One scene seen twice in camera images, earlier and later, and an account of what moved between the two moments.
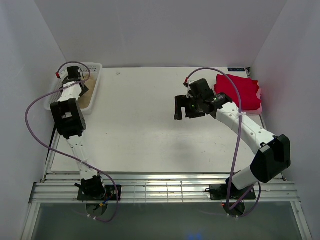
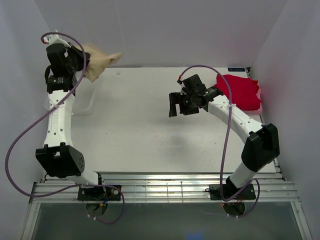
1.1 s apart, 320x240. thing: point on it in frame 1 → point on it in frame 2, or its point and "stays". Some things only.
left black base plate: (110, 190) stays
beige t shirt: (89, 82) → (99, 60)
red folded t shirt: (244, 91) stays
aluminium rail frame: (162, 188) stays
